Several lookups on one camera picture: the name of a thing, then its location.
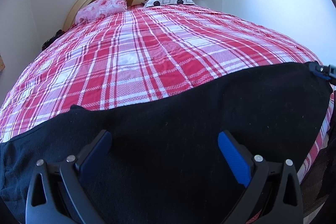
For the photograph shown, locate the black pants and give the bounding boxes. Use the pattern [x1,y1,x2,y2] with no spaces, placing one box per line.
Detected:
[1,62,335,223]

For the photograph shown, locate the side window curtain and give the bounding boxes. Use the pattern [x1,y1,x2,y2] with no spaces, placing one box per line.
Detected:
[0,56,6,72]

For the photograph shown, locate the red white plaid bedspread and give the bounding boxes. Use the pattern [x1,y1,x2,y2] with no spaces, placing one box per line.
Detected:
[1,5,334,186]

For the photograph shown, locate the dark bundle beside bed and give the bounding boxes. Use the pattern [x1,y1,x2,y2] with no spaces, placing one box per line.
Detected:
[42,30,65,51]

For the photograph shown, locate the white patterned pillow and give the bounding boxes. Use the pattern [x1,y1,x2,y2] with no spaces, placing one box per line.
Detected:
[144,0,195,8]

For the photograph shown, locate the pink floral pillow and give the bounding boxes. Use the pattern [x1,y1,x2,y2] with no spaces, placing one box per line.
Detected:
[75,0,127,24]

